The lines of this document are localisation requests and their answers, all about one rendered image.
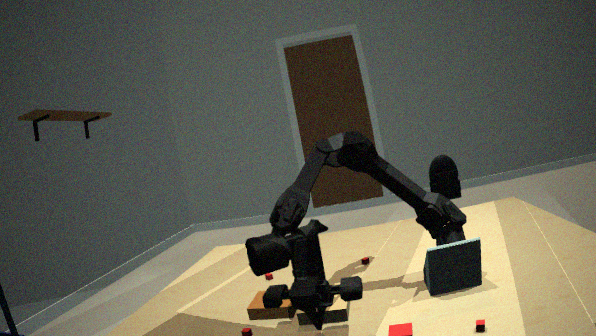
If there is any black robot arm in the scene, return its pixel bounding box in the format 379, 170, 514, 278
245, 131, 467, 309

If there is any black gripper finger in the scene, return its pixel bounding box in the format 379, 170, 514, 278
316, 295, 334, 330
299, 308, 320, 330

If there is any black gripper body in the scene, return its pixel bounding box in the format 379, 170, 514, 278
263, 258, 363, 309

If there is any orange square block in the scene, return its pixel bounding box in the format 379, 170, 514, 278
247, 291, 296, 320

